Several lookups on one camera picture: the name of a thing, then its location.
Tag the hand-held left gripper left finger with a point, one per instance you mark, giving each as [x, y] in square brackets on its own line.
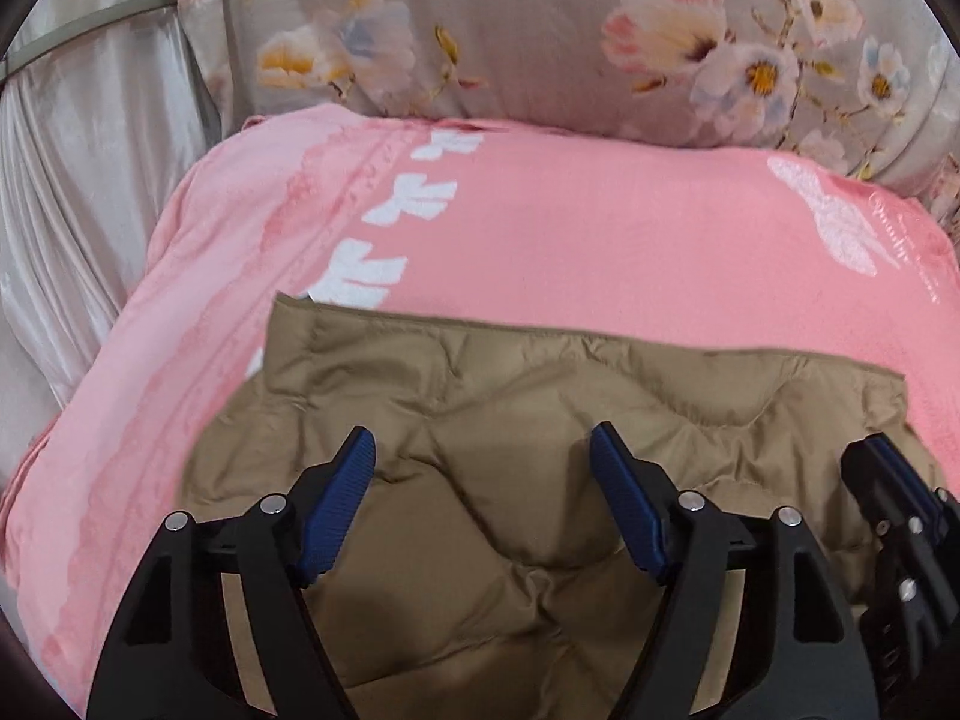
[337, 502]

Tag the pink printed blanket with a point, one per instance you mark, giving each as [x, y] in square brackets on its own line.
[562, 240]

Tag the silver grey curtain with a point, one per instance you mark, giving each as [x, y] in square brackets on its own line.
[82, 202]

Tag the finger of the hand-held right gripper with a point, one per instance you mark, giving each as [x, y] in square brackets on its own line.
[919, 615]
[900, 476]

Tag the grey curtain tieback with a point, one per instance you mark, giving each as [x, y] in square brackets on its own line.
[97, 19]

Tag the tan quilted jacket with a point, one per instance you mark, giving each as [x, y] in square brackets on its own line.
[487, 405]

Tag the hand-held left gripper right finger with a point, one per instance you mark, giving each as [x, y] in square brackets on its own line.
[626, 502]

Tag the grey floral bedsheet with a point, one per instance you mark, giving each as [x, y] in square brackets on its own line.
[525, 30]

